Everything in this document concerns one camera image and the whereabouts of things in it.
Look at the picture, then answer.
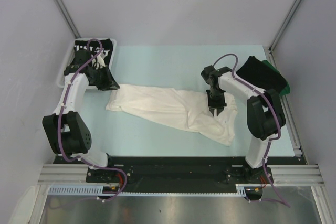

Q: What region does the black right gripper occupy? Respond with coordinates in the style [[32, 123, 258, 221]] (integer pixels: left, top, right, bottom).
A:
[[206, 88, 227, 115]]

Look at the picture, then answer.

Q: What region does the white floral print t-shirt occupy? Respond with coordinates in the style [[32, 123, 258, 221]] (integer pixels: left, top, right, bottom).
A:
[[106, 84, 238, 146]]

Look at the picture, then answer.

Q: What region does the white plastic laundry basket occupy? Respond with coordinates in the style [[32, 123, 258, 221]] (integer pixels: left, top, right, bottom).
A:
[[56, 38, 117, 88]]

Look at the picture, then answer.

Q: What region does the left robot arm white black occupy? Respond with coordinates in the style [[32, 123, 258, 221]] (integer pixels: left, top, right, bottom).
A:
[[42, 49, 120, 182]]

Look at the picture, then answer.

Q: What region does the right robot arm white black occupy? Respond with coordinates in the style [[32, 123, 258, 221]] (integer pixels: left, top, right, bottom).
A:
[[201, 65, 286, 183]]

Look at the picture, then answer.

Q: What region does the black t-shirt white lettering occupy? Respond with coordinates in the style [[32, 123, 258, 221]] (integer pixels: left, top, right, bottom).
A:
[[64, 39, 119, 91]]

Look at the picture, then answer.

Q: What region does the folded black t-shirt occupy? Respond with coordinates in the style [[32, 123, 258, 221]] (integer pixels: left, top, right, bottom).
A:
[[236, 56, 286, 93]]

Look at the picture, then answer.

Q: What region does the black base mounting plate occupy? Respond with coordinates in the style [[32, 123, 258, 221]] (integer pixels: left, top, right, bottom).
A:
[[52, 156, 307, 194]]

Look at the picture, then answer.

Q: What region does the folded green t-shirt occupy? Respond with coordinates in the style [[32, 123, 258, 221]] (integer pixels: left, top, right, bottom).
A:
[[262, 60, 291, 97]]

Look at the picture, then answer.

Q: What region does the light blue cable duct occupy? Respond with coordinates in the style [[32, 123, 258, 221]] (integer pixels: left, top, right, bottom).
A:
[[48, 185, 246, 197]]

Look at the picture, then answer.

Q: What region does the aluminium front frame rail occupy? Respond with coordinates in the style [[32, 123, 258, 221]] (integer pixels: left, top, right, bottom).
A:
[[38, 164, 324, 186]]

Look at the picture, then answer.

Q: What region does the left rear aluminium post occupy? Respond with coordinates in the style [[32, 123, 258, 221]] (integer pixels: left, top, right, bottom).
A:
[[53, 0, 81, 39]]

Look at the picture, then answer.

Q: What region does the aluminium post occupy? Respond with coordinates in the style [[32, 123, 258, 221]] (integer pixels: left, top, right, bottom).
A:
[[268, 0, 304, 53], [53, 0, 81, 39]]

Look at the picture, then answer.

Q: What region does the right rear aluminium post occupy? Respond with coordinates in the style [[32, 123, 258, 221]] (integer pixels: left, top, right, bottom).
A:
[[268, 0, 304, 53]]

